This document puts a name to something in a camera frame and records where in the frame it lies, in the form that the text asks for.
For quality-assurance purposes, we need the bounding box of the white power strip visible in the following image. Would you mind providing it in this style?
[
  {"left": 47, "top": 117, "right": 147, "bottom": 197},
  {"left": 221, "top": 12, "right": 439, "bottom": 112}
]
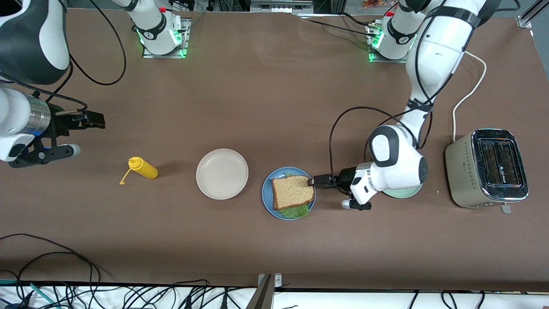
[{"left": 250, "top": 0, "right": 314, "bottom": 13}]

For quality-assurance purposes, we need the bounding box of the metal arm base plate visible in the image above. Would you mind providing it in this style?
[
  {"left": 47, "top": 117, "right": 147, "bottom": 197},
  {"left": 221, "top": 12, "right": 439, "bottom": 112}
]
[
  {"left": 142, "top": 17, "right": 190, "bottom": 59},
  {"left": 368, "top": 21, "right": 415, "bottom": 64}
]

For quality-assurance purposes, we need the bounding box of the brown bread slice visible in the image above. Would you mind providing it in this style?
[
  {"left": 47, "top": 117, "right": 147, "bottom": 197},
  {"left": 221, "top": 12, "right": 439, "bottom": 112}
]
[{"left": 271, "top": 175, "right": 315, "bottom": 211}]

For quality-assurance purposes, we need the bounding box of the white toaster power cable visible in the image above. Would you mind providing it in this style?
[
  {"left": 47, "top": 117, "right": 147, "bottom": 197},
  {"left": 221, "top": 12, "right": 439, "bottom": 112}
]
[{"left": 452, "top": 51, "right": 488, "bottom": 143}]

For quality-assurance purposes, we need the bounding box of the green lettuce leaf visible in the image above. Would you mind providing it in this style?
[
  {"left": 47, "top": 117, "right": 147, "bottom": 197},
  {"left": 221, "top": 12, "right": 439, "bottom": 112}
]
[{"left": 280, "top": 173, "right": 310, "bottom": 220}]

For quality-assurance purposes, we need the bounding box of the green plate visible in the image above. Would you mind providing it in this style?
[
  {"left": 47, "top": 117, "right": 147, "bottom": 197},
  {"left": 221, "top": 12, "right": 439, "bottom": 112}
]
[{"left": 381, "top": 184, "right": 423, "bottom": 199}]

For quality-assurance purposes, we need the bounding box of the black looped cable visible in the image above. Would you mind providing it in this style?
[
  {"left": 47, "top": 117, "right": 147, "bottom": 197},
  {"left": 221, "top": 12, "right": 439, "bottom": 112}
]
[{"left": 0, "top": 233, "right": 113, "bottom": 309}]

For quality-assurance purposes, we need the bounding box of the aluminium frame profile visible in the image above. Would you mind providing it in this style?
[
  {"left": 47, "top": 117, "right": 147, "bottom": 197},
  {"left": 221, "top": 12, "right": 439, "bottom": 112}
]
[
  {"left": 246, "top": 273, "right": 283, "bottom": 309},
  {"left": 516, "top": 0, "right": 549, "bottom": 29}
]

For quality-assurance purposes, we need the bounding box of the yellow mustard squeeze bottle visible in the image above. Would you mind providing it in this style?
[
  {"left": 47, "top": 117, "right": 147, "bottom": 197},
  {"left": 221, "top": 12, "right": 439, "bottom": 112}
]
[{"left": 119, "top": 157, "right": 159, "bottom": 186}]

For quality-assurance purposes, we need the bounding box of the beige plate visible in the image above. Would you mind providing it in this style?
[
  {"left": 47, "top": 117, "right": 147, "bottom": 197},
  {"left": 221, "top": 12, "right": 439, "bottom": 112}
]
[{"left": 196, "top": 148, "right": 249, "bottom": 200}]

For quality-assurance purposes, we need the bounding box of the black table cable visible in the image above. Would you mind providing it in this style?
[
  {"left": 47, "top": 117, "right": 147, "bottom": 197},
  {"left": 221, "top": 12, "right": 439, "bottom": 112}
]
[{"left": 298, "top": 12, "right": 386, "bottom": 39}]

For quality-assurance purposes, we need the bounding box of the teal cable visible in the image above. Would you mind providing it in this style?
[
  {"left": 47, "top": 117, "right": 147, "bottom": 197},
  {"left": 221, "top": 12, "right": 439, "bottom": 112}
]
[{"left": 0, "top": 279, "right": 58, "bottom": 309}]

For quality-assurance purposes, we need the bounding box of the beige chrome toaster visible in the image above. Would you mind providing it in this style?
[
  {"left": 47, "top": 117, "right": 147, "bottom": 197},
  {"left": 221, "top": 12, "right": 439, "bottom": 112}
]
[{"left": 445, "top": 129, "right": 529, "bottom": 214}]

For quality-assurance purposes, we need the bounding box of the blue plate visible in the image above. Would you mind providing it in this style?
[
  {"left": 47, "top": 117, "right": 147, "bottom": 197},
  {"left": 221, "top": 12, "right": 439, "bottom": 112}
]
[{"left": 262, "top": 167, "right": 317, "bottom": 221}]

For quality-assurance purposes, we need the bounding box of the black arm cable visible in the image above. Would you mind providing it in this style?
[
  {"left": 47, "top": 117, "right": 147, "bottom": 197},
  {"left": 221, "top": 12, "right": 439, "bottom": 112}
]
[
  {"left": 0, "top": 64, "right": 89, "bottom": 113},
  {"left": 64, "top": 0, "right": 127, "bottom": 86},
  {"left": 328, "top": 4, "right": 477, "bottom": 181}
]

